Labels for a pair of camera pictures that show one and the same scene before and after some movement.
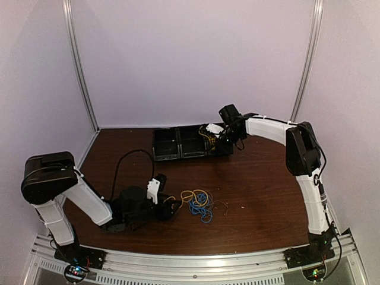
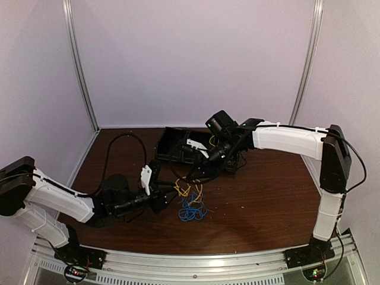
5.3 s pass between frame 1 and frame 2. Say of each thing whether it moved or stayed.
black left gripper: moved
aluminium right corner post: stayed
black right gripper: moved
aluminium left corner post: stayed
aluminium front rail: stayed
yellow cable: moved
